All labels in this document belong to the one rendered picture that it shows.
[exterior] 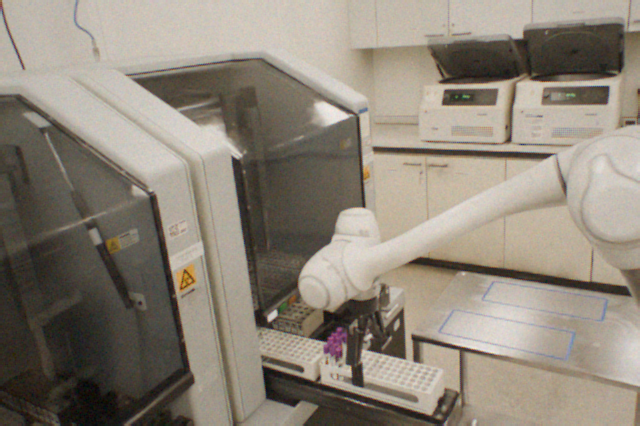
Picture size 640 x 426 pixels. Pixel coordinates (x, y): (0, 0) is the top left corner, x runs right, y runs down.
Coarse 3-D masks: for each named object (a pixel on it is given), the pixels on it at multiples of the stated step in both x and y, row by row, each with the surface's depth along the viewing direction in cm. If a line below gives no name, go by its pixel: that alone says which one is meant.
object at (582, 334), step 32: (448, 288) 183; (480, 288) 181; (512, 288) 179; (544, 288) 178; (448, 320) 164; (480, 320) 162; (512, 320) 161; (544, 320) 160; (576, 320) 158; (608, 320) 157; (416, 352) 160; (480, 352) 149; (512, 352) 146; (544, 352) 145; (576, 352) 144; (608, 352) 143; (608, 384) 134; (480, 416) 202; (512, 416) 201
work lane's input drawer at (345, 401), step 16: (272, 384) 148; (288, 384) 145; (304, 384) 143; (320, 384) 140; (304, 400) 143; (320, 400) 140; (336, 400) 138; (352, 400) 135; (368, 400) 134; (448, 400) 130; (368, 416) 134; (384, 416) 131; (400, 416) 129; (416, 416) 128; (432, 416) 126; (448, 416) 127
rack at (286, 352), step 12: (264, 336) 155; (276, 336) 155; (288, 336) 154; (264, 348) 150; (276, 348) 149; (288, 348) 148; (300, 348) 149; (312, 348) 148; (264, 360) 153; (276, 360) 153; (288, 360) 144; (300, 360) 142; (312, 360) 142; (288, 372) 146; (300, 372) 144; (312, 372) 141
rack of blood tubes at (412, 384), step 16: (368, 352) 142; (320, 368) 139; (336, 368) 137; (368, 368) 136; (384, 368) 136; (400, 368) 134; (416, 368) 134; (432, 368) 133; (336, 384) 138; (368, 384) 138; (384, 384) 130; (400, 384) 130; (416, 384) 128; (432, 384) 128; (384, 400) 132; (400, 400) 129; (416, 400) 132; (432, 400) 126
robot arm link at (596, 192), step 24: (600, 144) 86; (624, 144) 83; (576, 168) 84; (600, 168) 79; (624, 168) 76; (576, 192) 80; (600, 192) 76; (624, 192) 75; (576, 216) 80; (600, 216) 77; (624, 216) 76; (600, 240) 79; (624, 240) 77; (624, 264) 83
